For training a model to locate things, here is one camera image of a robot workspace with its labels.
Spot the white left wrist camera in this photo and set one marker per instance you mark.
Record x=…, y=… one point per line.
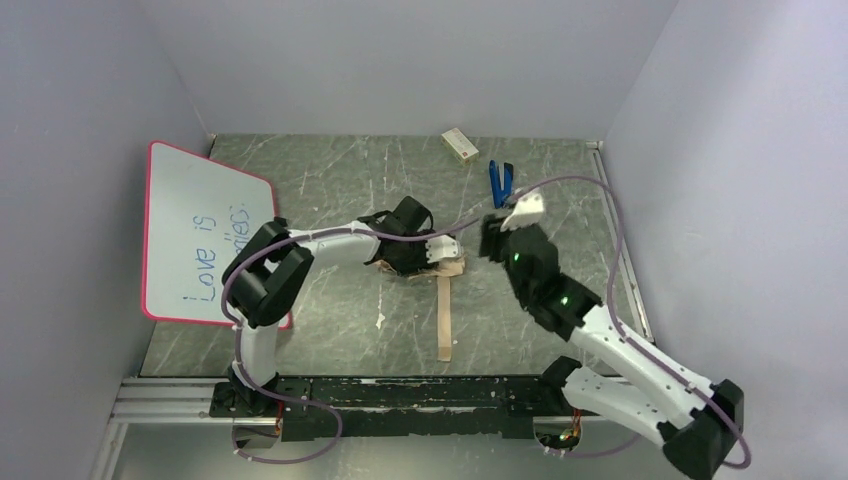
x=443, y=247

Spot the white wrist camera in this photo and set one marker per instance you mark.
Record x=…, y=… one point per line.
x=443, y=247
x=528, y=210

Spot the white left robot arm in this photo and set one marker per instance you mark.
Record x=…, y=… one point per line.
x=261, y=284

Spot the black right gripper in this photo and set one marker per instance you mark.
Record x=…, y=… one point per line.
x=497, y=240

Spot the small white red box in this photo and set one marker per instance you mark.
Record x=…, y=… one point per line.
x=459, y=145

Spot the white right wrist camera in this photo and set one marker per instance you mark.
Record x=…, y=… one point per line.
x=528, y=210

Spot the beige folding umbrella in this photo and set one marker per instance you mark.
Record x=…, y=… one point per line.
x=414, y=316

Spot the blue stapler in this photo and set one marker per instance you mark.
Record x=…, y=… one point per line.
x=501, y=178

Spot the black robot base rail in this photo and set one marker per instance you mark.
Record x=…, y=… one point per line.
x=513, y=407

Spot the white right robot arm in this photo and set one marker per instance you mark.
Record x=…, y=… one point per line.
x=695, y=421

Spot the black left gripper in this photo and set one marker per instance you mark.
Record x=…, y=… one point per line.
x=411, y=258

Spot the pink framed whiteboard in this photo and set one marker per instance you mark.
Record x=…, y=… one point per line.
x=199, y=214

